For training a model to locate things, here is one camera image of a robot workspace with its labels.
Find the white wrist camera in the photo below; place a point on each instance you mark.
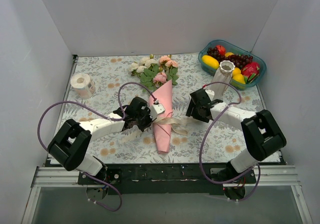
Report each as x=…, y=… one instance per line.
x=156, y=108
x=209, y=92

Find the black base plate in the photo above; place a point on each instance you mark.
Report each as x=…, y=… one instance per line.
x=162, y=178

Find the aluminium frame rail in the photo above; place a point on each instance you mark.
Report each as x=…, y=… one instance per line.
x=272, y=197

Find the yellow mango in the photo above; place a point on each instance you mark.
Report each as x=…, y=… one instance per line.
x=210, y=61

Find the cream ribbon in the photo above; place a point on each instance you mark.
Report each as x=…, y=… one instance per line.
x=174, y=123

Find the white ribbed vase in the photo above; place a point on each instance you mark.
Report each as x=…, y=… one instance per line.
x=222, y=78

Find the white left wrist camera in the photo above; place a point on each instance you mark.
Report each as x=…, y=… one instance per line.
x=156, y=108

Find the orange fruit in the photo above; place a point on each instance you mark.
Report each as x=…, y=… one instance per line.
x=229, y=55

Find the pink dragon fruit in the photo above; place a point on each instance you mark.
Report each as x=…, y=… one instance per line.
x=250, y=71

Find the pink wrapping paper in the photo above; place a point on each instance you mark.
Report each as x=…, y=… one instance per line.
x=161, y=130

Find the artificial flower bouquet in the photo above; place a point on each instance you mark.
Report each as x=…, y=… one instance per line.
x=154, y=73

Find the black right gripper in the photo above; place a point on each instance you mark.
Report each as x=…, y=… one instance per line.
x=196, y=108

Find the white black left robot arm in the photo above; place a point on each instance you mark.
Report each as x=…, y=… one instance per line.
x=69, y=145

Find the red apple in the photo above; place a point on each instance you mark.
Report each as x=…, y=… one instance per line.
x=221, y=49

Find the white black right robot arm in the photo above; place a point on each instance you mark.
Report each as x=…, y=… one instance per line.
x=263, y=136

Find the floral patterned table mat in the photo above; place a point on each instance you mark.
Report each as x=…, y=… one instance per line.
x=115, y=85

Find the yellow lemon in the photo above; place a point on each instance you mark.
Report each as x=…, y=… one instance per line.
x=236, y=71
x=239, y=78

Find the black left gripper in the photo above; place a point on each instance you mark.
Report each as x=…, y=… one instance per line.
x=144, y=120

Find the teal plastic fruit basket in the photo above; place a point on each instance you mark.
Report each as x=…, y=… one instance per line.
x=236, y=50

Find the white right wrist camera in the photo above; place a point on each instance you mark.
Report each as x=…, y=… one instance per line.
x=209, y=92

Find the dark purple grapes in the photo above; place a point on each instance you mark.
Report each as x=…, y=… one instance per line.
x=239, y=60

